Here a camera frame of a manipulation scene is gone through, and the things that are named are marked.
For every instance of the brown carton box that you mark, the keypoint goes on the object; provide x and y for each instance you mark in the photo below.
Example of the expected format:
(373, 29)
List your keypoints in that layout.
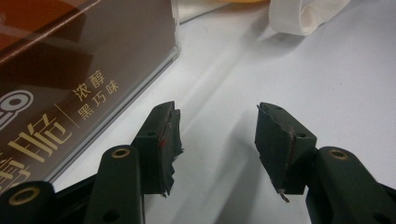
(93, 62)

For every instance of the clear plastic container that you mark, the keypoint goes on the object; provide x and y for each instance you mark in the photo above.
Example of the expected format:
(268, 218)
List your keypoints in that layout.
(168, 62)

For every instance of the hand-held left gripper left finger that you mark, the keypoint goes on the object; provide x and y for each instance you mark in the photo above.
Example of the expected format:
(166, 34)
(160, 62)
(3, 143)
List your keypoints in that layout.
(152, 161)

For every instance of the white canvas tote bag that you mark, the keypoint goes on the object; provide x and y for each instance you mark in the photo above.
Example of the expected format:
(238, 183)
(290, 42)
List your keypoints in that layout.
(305, 15)

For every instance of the white table sheet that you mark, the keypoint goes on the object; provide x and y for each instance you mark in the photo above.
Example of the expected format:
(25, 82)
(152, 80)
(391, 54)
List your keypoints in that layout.
(327, 93)

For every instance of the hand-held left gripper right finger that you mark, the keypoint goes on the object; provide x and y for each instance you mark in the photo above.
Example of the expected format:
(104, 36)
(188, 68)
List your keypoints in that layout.
(280, 146)

